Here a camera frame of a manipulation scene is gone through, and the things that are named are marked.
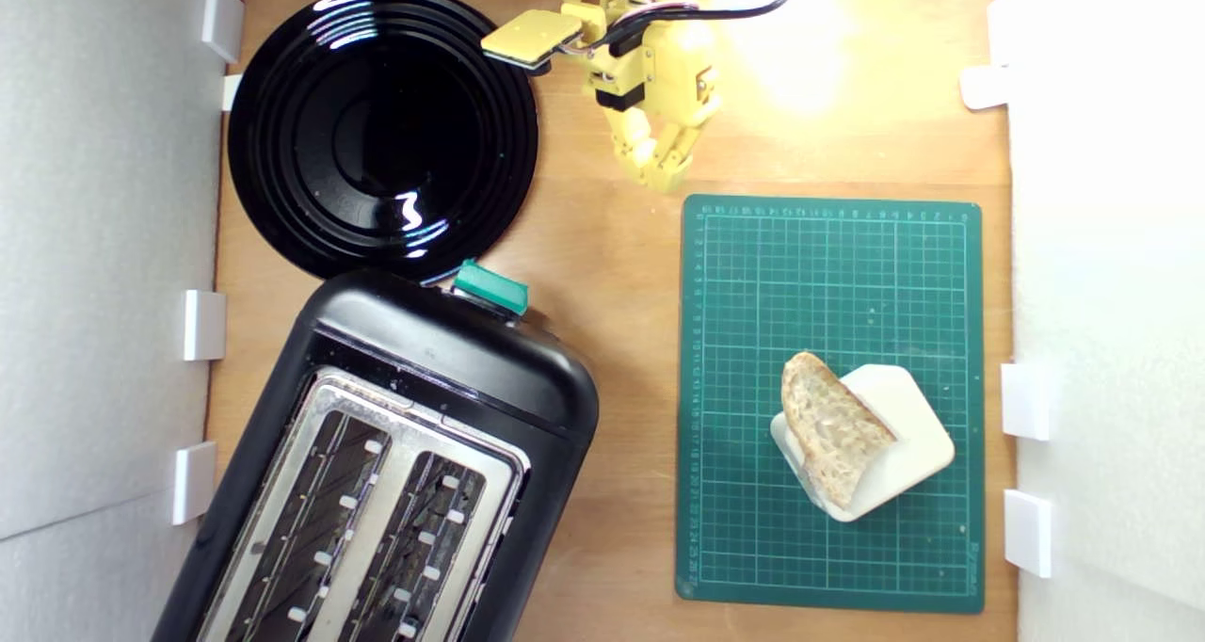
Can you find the brown bread slice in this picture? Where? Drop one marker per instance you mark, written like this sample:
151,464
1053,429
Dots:
828,425

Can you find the black two-slot toaster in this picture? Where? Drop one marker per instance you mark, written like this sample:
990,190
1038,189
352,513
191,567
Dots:
452,350

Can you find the green cutting mat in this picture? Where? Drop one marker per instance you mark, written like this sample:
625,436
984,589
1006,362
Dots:
800,284

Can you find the black plate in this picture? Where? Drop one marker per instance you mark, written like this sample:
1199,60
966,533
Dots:
377,134

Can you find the white block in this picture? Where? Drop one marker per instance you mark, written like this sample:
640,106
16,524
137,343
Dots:
908,449

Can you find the yellow wrist camera mount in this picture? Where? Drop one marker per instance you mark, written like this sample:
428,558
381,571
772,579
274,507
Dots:
532,35

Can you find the white wall clip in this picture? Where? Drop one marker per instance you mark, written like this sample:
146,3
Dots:
222,19
1026,532
202,325
1024,402
232,91
193,482
984,87
998,30

